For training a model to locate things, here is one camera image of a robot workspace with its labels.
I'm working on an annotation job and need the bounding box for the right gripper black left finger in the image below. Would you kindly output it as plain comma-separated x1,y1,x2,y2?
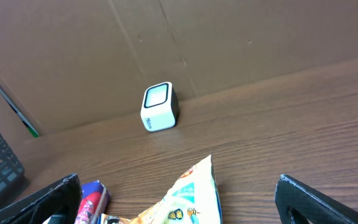
0,174,83,224

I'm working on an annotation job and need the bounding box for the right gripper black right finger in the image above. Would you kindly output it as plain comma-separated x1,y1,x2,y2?
274,174,358,224

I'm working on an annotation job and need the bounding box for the red purple snack pack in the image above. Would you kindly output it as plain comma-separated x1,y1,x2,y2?
74,180,110,224

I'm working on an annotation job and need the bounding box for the cream snack bag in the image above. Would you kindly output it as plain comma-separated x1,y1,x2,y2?
97,155,223,224

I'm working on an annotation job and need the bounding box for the white barcode scanner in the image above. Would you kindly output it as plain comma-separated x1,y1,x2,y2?
140,82,179,132

